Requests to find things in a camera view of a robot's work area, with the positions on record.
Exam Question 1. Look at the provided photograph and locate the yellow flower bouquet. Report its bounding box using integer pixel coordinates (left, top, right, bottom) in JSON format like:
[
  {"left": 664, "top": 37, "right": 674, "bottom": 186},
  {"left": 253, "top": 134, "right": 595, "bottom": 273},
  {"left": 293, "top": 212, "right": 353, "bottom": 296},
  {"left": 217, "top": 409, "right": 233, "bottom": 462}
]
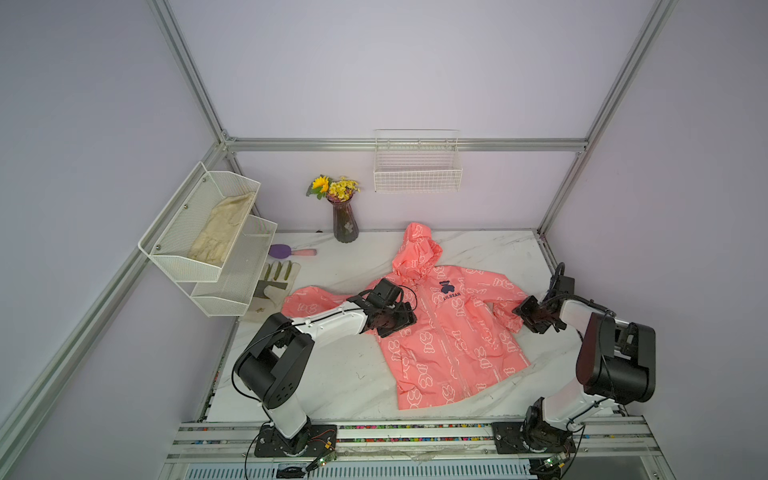
[{"left": 306, "top": 175, "right": 360, "bottom": 203}]

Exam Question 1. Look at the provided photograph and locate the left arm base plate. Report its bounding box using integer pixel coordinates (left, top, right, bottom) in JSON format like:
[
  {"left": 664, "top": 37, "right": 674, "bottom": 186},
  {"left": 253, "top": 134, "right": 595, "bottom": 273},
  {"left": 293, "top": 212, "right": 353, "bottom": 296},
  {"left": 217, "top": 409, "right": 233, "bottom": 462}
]
[{"left": 252, "top": 423, "right": 338, "bottom": 458}]

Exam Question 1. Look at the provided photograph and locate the aluminium rail front frame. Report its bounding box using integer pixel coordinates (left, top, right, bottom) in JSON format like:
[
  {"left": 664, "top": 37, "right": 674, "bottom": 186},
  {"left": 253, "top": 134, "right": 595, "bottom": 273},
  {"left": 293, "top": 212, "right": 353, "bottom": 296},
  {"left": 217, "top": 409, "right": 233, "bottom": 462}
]
[{"left": 166, "top": 415, "right": 662, "bottom": 464}]

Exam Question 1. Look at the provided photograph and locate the white mesh lower shelf bin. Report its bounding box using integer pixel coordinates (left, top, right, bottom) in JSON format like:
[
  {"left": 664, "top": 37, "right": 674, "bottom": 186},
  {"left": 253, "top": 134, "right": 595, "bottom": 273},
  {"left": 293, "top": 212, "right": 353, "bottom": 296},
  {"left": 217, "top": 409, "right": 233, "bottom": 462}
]
[{"left": 189, "top": 215, "right": 277, "bottom": 317}]

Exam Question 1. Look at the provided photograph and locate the purple pink hairbrush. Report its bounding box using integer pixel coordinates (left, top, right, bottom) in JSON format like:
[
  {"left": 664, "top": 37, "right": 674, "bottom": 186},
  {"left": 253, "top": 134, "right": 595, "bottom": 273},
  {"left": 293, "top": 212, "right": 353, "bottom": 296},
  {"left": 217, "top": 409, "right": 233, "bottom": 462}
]
[{"left": 268, "top": 244, "right": 317, "bottom": 260}]

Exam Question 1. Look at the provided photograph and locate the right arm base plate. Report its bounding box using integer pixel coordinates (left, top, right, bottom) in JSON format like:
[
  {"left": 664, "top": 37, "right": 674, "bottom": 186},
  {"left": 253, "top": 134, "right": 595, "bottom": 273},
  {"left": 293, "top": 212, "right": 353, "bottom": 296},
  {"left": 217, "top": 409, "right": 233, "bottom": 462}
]
[{"left": 491, "top": 421, "right": 576, "bottom": 454}]

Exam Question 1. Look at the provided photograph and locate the beige cloth in bin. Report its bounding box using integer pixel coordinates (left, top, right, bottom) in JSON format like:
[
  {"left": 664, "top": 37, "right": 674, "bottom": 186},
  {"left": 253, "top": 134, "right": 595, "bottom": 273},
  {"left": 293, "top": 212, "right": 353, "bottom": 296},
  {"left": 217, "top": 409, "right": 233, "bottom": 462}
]
[{"left": 188, "top": 192, "right": 256, "bottom": 267}]

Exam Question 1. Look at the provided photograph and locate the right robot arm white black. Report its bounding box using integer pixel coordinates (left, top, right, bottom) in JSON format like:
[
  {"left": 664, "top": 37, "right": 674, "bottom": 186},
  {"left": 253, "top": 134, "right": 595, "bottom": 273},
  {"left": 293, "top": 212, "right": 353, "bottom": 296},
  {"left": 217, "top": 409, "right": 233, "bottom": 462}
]
[{"left": 514, "top": 263, "right": 657, "bottom": 451}]

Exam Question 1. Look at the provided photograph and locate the beige green work glove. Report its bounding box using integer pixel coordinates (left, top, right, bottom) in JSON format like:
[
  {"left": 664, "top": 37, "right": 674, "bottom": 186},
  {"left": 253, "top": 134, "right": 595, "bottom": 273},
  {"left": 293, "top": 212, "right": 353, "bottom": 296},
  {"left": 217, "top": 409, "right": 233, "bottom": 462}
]
[{"left": 240, "top": 260, "right": 301, "bottom": 324}]

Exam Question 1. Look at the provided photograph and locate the white wire wall basket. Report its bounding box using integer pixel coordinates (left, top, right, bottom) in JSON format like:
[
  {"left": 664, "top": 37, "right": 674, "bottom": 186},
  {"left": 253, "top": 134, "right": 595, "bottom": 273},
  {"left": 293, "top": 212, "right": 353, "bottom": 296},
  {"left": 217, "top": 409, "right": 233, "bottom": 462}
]
[{"left": 373, "top": 129, "right": 463, "bottom": 193}]

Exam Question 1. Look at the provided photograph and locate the white mesh upper shelf bin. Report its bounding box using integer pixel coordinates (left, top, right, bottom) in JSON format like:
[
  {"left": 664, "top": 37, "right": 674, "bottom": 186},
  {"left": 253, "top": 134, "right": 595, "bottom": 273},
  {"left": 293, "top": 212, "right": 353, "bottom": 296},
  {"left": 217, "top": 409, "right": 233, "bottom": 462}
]
[{"left": 138, "top": 163, "right": 261, "bottom": 283}]

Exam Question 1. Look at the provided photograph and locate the white mesh shelf bin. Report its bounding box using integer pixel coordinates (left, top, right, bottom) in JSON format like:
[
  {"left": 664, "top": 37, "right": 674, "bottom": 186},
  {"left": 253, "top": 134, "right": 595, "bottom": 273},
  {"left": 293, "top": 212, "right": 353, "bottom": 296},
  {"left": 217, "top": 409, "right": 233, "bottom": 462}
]
[
  {"left": 138, "top": 163, "right": 261, "bottom": 283},
  {"left": 189, "top": 215, "right": 277, "bottom": 317}
]

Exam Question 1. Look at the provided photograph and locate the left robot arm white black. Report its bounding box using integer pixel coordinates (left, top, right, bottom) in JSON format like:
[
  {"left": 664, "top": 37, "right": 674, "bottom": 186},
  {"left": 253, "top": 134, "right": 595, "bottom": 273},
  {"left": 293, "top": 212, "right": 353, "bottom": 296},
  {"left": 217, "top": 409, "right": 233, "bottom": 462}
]
[{"left": 232, "top": 279, "right": 417, "bottom": 450}]

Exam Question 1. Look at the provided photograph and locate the dark glass vase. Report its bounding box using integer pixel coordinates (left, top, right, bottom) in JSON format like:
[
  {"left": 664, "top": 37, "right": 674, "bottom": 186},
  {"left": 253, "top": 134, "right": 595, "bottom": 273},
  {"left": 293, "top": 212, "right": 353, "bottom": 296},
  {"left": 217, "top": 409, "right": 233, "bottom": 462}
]
[{"left": 331, "top": 200, "right": 359, "bottom": 243}]

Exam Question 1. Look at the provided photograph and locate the pink hooded jacket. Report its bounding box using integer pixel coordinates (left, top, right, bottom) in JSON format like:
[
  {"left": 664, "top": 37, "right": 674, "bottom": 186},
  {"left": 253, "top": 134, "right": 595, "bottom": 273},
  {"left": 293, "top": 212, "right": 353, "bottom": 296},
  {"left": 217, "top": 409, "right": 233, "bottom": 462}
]
[{"left": 281, "top": 223, "right": 533, "bottom": 410}]

